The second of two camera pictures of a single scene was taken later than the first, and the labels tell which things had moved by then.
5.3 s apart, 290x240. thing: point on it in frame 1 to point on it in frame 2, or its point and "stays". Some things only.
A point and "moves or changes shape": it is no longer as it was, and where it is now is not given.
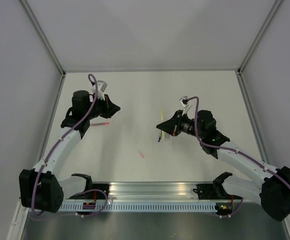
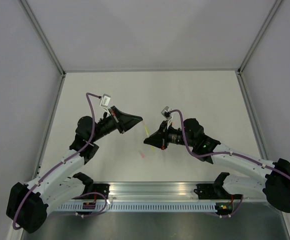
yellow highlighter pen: x=163 y=136 moves or changes shape
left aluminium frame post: x=27 y=7 stays
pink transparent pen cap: x=142 y=155 stays
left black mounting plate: x=100 y=194 stays
